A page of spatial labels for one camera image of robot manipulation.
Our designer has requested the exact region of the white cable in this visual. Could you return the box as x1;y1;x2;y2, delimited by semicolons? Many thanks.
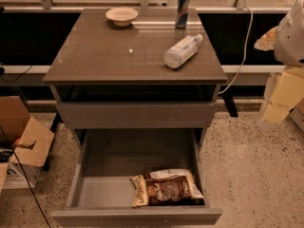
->
218;6;255;95

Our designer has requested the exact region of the open grey middle drawer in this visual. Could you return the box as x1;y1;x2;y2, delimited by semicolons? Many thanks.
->
51;128;221;227

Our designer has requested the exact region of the open cardboard box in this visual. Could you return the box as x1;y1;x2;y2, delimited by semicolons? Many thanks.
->
0;96;54;191

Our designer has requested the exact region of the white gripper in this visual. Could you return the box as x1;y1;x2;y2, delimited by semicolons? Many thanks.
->
254;0;304;129

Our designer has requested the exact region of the grey drawer cabinet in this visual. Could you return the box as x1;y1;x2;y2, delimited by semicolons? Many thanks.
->
44;9;226;143

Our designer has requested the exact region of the blue energy drink can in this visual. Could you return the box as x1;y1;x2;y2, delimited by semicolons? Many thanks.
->
175;0;190;29

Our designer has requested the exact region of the cardboard box at right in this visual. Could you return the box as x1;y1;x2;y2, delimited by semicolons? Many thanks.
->
291;98;304;132

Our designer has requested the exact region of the black cable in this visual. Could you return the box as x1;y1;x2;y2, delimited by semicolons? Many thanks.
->
0;125;52;228

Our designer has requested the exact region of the brown chip bag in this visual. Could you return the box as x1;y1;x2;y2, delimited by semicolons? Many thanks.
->
131;168;203;207

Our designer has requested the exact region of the white bowl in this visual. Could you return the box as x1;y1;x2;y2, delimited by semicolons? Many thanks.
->
105;7;138;27

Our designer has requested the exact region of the clear plastic water bottle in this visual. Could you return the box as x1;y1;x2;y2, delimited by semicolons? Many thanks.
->
164;34;203;68

